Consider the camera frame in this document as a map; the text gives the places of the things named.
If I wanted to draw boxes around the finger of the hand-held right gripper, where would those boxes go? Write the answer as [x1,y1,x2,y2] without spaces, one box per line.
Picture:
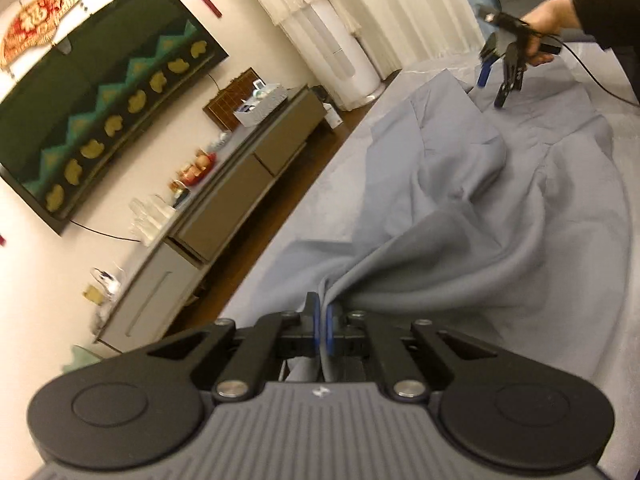
[476,56,497,89]
[493,44,529,110]

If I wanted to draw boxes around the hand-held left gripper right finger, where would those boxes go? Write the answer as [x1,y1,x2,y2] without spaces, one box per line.
[324,303,498,404]

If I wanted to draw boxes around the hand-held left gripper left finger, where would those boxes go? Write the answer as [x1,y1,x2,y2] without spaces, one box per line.
[147,291,322,404]

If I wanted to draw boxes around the grey garment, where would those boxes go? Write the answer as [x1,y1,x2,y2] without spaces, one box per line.
[235,67,632,386]

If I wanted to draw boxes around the person's right forearm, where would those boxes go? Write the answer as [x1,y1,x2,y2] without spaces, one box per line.
[571,0,640,52]

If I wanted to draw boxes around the person's right hand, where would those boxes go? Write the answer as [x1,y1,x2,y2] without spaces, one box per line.
[524,0,582,67]

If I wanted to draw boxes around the blue curtain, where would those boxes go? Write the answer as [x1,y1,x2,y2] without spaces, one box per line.
[444,0,502,52]

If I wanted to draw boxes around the grey plush bed cover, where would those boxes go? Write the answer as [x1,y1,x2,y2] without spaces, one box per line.
[165,40,640,480]

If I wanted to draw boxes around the white curtains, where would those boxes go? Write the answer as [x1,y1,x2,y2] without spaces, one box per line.
[225,0,482,82]

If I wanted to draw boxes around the white tower air conditioner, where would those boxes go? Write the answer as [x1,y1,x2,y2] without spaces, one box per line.
[300,0,387,112]

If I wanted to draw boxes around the grey brown television cabinet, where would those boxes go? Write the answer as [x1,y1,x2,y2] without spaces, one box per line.
[92,85,342,357]

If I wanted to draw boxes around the clear glass cups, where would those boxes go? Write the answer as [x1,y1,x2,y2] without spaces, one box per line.
[128,193,177,247]

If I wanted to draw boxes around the fruit bowl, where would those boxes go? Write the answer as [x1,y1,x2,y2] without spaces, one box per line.
[172,149,219,187]

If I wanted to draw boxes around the grey storage box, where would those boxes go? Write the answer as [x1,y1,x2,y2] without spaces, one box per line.
[234,85,291,127]

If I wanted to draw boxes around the pale green chair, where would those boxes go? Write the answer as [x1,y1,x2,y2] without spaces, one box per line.
[62,344,103,373]

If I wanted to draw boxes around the wooden grid board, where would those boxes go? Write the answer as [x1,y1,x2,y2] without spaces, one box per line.
[202,66,269,124]

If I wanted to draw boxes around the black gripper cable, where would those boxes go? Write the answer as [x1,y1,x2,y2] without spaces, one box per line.
[559,42,640,107]

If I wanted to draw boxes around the black television cable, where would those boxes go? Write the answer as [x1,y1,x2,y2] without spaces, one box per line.
[69,219,142,244]

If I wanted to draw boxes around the covered wall television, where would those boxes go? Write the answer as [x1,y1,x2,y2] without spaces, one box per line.
[0,0,231,236]

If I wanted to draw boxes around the red fan wall decoration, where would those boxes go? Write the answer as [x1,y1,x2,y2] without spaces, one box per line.
[0,0,84,79]

